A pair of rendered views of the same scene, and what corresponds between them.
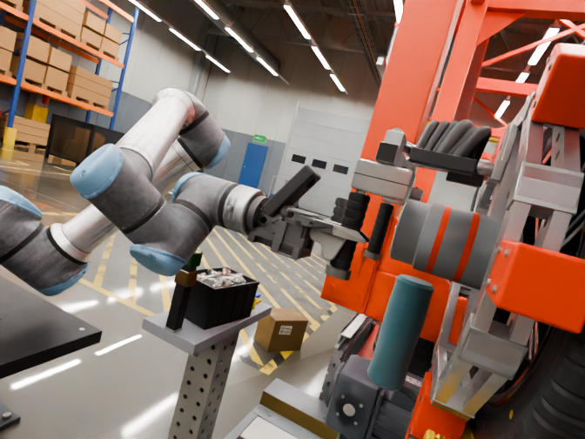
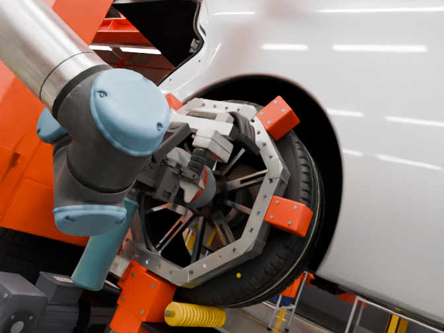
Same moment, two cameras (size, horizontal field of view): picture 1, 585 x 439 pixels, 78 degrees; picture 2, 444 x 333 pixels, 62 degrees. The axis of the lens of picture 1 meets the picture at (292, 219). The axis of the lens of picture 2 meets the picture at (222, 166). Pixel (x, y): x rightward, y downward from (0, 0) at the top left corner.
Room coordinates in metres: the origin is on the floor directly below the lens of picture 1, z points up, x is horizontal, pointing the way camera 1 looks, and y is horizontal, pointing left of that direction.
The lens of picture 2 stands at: (0.36, 0.68, 0.73)
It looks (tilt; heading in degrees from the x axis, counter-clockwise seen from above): 11 degrees up; 284
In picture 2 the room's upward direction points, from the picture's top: 22 degrees clockwise
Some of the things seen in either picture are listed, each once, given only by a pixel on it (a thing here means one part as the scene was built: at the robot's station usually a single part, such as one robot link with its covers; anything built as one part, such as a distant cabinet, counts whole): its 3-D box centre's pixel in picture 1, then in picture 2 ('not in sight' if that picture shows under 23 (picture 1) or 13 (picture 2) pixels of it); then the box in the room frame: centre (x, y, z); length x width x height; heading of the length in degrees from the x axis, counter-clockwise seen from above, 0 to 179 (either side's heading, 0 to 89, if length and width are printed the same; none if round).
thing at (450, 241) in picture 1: (451, 243); (180, 177); (0.71, -0.31, 0.85); 0.21 x 0.14 x 0.14; 68
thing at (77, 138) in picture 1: (85, 145); not in sight; (7.99, 4.89, 0.49); 1.27 x 0.88 x 0.97; 70
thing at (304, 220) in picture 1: (312, 223); (183, 173); (0.61, -0.03, 0.83); 0.09 x 0.05 x 0.02; 61
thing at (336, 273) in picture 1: (349, 233); (189, 179); (0.61, -0.10, 0.83); 0.04 x 0.04 x 0.16
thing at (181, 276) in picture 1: (185, 276); not in sight; (0.87, 0.22, 0.59); 0.04 x 0.04 x 0.04; 68
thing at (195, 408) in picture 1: (205, 380); not in sight; (1.08, 0.13, 0.21); 0.10 x 0.10 x 0.42; 68
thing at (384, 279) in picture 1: (459, 289); (76, 192); (1.15, -0.58, 0.69); 0.52 x 0.17 x 0.35; 68
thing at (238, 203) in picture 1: (246, 210); not in sight; (0.68, 0.09, 0.81); 0.10 x 0.05 x 0.09; 158
